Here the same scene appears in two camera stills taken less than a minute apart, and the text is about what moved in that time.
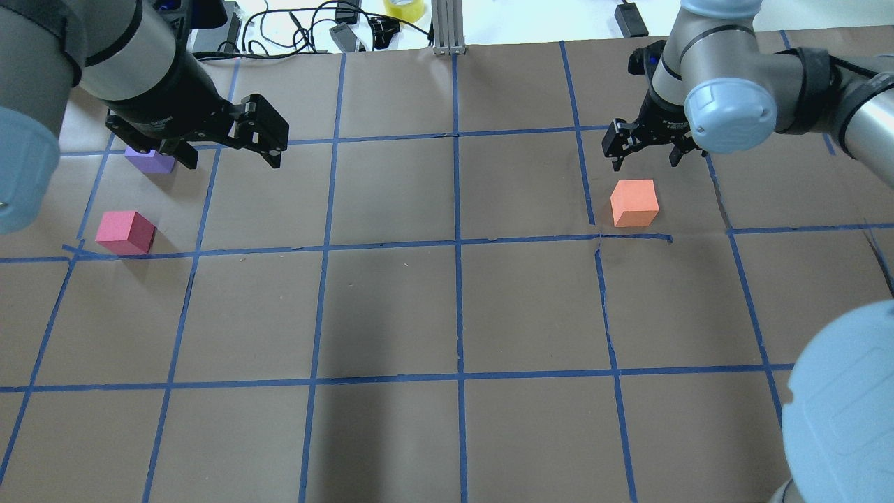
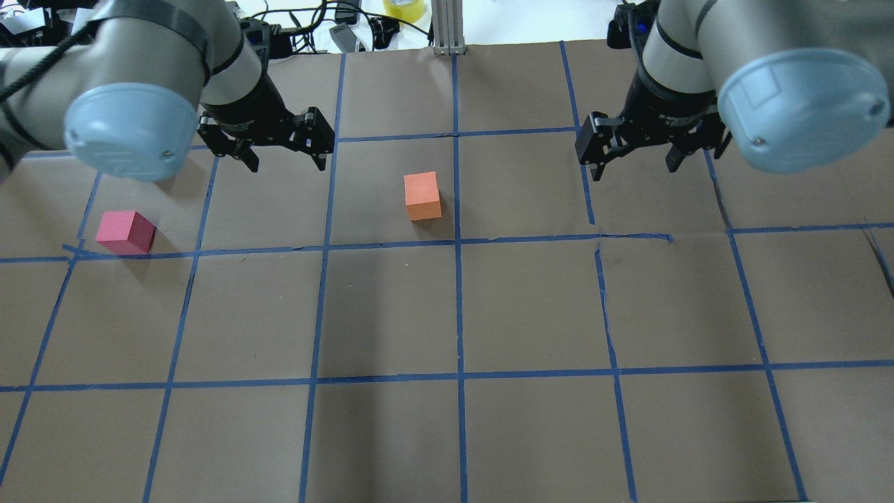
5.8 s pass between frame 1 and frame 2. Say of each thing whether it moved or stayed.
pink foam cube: stayed
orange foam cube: moved
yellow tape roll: stayed
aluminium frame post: stayed
